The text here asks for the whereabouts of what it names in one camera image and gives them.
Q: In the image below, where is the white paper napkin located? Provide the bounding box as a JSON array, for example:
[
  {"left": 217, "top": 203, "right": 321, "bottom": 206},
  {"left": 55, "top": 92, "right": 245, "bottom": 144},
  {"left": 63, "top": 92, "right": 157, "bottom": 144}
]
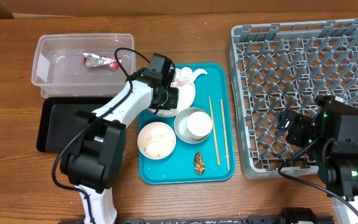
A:
[{"left": 173, "top": 67, "right": 208, "bottom": 84}]

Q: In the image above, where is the grey-green ceramic bowl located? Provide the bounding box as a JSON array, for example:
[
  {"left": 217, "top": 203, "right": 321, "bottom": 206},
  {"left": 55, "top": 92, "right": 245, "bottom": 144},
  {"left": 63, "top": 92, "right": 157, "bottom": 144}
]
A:
[{"left": 174, "top": 107, "right": 209, "bottom": 144}]

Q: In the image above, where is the white plastic cup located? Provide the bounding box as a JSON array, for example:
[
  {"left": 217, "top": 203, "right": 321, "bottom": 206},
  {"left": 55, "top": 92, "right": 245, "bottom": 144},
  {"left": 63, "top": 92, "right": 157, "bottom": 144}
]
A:
[{"left": 187, "top": 111, "right": 213, "bottom": 139}]

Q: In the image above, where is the pink bowl with rice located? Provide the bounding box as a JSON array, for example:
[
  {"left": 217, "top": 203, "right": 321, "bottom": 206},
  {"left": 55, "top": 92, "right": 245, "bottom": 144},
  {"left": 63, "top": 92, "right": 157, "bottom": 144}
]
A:
[{"left": 137, "top": 122, "right": 177, "bottom": 160}]

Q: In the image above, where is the brown food scrap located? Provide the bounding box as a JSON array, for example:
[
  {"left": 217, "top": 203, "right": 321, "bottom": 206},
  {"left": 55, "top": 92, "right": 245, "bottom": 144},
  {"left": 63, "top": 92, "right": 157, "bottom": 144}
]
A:
[{"left": 194, "top": 152, "right": 206, "bottom": 175}]

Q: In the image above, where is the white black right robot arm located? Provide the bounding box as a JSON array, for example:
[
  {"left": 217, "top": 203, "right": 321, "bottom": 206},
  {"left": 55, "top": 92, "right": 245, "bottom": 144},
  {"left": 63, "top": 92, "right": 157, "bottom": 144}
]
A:
[{"left": 275, "top": 95, "right": 358, "bottom": 223}]

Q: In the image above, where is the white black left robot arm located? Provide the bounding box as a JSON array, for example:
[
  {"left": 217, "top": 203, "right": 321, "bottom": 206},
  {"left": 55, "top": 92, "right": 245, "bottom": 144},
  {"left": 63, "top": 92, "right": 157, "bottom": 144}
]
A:
[{"left": 52, "top": 77, "right": 180, "bottom": 223}]

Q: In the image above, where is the clear plastic waste bin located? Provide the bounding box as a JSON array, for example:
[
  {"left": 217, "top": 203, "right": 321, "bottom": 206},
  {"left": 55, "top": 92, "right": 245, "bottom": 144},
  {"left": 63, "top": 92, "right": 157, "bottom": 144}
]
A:
[{"left": 31, "top": 33, "right": 134, "bottom": 98}]

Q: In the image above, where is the large white round plate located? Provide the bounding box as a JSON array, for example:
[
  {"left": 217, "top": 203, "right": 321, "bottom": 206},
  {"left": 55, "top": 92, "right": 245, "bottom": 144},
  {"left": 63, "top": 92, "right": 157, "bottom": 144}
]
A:
[{"left": 156, "top": 82, "right": 196, "bottom": 117}]

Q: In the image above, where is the left wooden chopstick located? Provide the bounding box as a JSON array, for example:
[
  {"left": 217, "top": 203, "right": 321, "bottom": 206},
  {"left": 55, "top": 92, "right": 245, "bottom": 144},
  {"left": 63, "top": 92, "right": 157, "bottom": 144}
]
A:
[{"left": 208, "top": 96, "right": 221, "bottom": 166}]

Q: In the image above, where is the wooden chopstick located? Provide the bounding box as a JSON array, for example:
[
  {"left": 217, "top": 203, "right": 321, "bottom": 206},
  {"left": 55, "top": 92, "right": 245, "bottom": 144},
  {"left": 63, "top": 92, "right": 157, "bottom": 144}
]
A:
[
  {"left": 208, "top": 96, "right": 221, "bottom": 166},
  {"left": 220, "top": 99, "right": 230, "bottom": 170}
]

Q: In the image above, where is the right wooden chopstick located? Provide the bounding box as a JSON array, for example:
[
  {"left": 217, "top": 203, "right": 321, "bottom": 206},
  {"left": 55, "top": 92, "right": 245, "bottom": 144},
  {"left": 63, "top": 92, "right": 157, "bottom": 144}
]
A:
[{"left": 220, "top": 99, "right": 230, "bottom": 170}]

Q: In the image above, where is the teal plastic serving tray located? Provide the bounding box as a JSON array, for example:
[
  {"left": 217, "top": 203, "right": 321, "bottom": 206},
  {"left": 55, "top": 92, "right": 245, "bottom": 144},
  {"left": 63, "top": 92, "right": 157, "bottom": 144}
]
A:
[{"left": 138, "top": 63, "right": 236, "bottom": 184}]

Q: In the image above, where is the grey plastic dish rack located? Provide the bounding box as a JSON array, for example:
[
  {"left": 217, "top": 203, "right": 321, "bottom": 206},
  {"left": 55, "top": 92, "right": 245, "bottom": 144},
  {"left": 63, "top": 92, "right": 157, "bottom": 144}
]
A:
[{"left": 226, "top": 19, "right": 358, "bottom": 179}]

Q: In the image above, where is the crumpled foil wrapper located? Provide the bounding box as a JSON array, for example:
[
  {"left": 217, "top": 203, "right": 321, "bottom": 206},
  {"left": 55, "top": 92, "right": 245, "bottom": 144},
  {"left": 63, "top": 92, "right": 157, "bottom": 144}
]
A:
[{"left": 81, "top": 52, "right": 122, "bottom": 70}]

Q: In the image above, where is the black plastic tray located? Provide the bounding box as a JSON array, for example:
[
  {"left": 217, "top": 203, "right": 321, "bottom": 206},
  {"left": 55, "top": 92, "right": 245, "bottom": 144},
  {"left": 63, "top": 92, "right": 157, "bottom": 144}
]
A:
[{"left": 36, "top": 96, "right": 112, "bottom": 153}]

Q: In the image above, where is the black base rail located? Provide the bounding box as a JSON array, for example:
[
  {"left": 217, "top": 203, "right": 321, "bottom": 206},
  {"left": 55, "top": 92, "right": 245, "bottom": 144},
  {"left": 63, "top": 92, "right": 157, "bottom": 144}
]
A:
[{"left": 57, "top": 207, "right": 335, "bottom": 224}]

